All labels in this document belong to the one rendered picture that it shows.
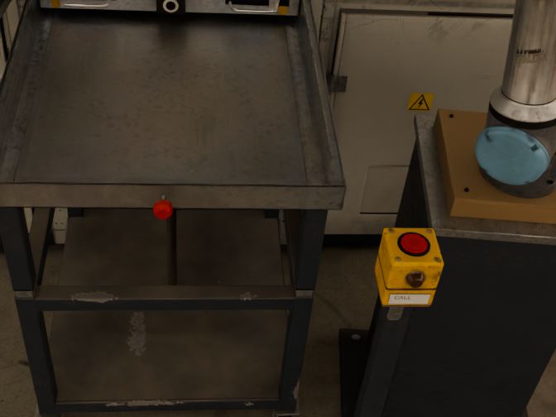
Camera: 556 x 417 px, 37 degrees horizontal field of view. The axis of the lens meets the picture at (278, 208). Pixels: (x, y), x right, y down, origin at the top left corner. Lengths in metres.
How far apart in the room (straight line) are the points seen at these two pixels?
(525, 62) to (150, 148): 0.64
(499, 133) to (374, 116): 0.87
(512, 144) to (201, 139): 0.54
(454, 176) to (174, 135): 0.52
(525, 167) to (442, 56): 0.79
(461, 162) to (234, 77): 0.47
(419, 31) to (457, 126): 0.42
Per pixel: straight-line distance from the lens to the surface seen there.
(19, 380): 2.21
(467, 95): 2.19
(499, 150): 1.36
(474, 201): 1.53
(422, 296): 1.29
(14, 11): 2.03
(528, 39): 1.28
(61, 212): 2.41
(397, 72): 2.10
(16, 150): 1.48
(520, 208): 1.56
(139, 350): 2.00
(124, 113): 1.54
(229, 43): 1.75
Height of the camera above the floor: 1.77
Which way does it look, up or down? 43 degrees down
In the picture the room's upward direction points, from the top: 6 degrees clockwise
